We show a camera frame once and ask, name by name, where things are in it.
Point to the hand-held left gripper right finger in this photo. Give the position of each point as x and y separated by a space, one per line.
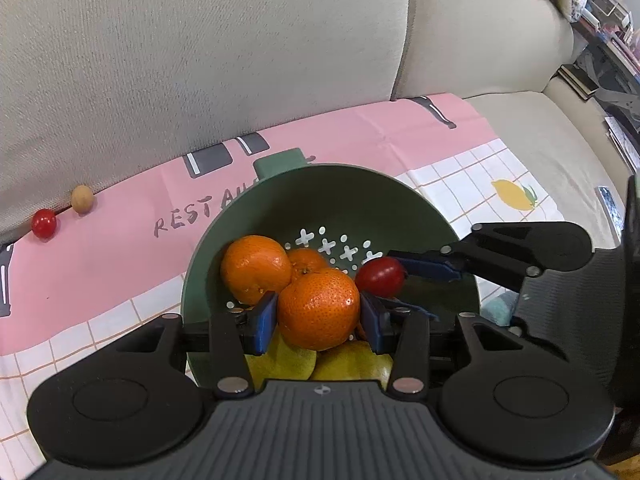
372 327

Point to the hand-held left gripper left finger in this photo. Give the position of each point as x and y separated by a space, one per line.
265 327

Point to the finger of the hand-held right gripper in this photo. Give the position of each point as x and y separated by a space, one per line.
430 266
421 312

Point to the yellow-green pear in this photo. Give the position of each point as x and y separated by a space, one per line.
282 366
350 366

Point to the red cherry tomato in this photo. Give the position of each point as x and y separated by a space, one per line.
44 223
380 276

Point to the mandarin orange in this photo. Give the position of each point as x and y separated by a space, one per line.
306 261
255 270
318 308

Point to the green plastic colander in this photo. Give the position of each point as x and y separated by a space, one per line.
300 195

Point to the teal striped clothing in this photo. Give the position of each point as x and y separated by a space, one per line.
500 308

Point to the pink printed tablecloth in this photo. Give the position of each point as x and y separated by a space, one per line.
350 130

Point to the small brown round fruit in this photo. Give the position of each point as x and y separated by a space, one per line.
81 199

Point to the stack of dark books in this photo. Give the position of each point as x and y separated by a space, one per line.
577 81

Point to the beige fabric sofa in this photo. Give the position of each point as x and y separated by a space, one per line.
200 60

